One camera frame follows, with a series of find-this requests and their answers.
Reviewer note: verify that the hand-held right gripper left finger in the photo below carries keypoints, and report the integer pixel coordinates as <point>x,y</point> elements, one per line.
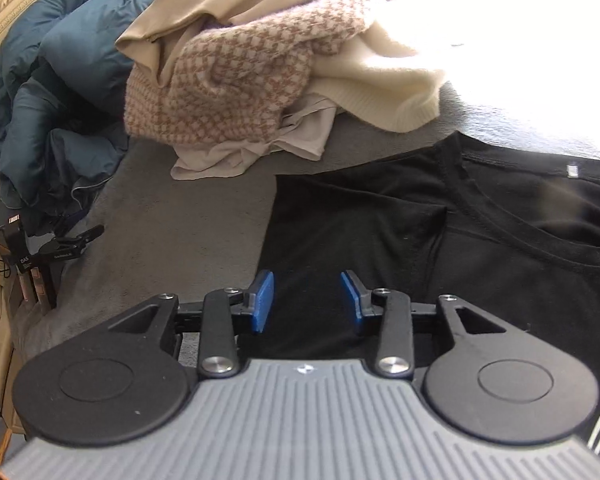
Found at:
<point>264,302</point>

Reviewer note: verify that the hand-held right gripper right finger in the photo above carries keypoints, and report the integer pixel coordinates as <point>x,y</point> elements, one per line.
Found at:
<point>351,300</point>

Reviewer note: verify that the black t-shirt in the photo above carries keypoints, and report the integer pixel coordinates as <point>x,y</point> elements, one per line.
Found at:
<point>380,220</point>

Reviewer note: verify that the grey fleece blanket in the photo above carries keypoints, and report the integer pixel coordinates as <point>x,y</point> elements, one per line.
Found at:
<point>190,220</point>

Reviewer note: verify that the pale thin garment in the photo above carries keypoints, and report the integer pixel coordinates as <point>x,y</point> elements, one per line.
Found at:
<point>230,160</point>

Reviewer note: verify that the black clamp device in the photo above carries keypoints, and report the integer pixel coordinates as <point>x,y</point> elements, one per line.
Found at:
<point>25,255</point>

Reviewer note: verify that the houndstooth knit sweater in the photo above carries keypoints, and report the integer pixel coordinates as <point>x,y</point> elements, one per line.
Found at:
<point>230,90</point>

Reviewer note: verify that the cream fluffy sweater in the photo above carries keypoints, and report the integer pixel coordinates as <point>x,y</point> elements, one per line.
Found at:
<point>380,85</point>

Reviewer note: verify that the teal puffy duvet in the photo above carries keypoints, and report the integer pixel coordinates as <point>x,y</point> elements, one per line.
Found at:
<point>65,85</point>

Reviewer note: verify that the beige garment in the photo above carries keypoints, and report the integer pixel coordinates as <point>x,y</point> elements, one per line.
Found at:
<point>220,0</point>

